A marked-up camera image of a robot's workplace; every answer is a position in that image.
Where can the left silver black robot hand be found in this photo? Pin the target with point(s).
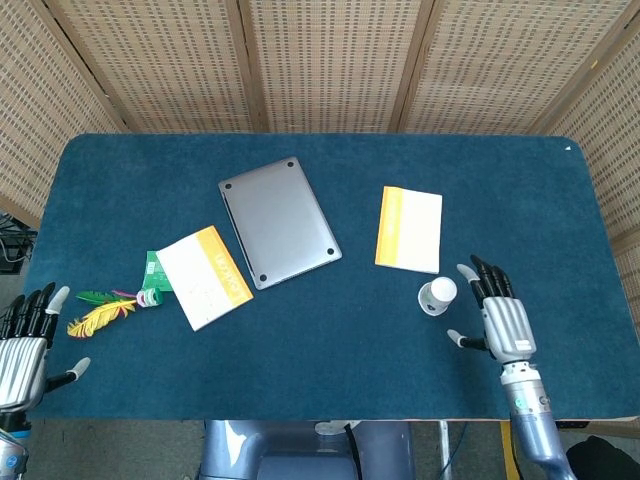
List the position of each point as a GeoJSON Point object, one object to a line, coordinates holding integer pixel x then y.
{"type": "Point", "coordinates": [20, 365]}

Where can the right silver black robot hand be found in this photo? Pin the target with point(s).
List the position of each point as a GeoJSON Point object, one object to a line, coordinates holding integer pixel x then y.
{"type": "Point", "coordinates": [507, 330]}

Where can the white paper cup blue print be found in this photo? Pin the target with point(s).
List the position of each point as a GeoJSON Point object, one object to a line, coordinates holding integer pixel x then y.
{"type": "Point", "coordinates": [442, 290]}

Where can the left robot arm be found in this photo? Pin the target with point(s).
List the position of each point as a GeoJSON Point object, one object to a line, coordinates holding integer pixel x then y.
{"type": "Point", "coordinates": [10, 450]}

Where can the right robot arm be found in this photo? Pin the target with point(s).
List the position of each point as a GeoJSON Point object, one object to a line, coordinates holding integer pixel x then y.
{"type": "Point", "coordinates": [530, 425]}

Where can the white table leg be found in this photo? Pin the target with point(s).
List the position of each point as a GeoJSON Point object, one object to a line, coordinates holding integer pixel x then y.
{"type": "Point", "coordinates": [444, 450]}

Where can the clean Lexicon notebook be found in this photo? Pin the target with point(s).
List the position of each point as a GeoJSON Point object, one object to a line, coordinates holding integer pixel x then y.
{"type": "Point", "coordinates": [415, 230]}

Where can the green card package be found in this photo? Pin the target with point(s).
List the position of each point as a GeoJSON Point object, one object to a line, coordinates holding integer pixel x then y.
{"type": "Point", "coordinates": [152, 272]}

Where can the black bag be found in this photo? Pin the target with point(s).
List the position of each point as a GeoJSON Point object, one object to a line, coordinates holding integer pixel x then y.
{"type": "Point", "coordinates": [605, 460]}

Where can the blue tablecloth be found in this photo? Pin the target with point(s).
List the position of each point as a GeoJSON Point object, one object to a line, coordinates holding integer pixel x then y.
{"type": "Point", "coordinates": [320, 360]}

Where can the woven folding screen panel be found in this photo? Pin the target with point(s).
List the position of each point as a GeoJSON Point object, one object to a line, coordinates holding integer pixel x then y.
{"type": "Point", "coordinates": [35, 110]}
{"type": "Point", "coordinates": [335, 60]}
{"type": "Point", "coordinates": [160, 60]}
{"type": "Point", "coordinates": [615, 165]}
{"type": "Point", "coordinates": [510, 65]}

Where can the stained Lexicon notebook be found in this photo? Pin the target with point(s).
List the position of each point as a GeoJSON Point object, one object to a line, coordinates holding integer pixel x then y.
{"type": "Point", "coordinates": [200, 280]}

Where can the blue grey robot torso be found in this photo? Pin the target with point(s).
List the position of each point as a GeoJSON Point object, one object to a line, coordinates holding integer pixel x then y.
{"type": "Point", "coordinates": [290, 450]}

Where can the grey closed laptop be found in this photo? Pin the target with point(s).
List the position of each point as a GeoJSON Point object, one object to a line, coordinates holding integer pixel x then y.
{"type": "Point", "coordinates": [280, 225]}

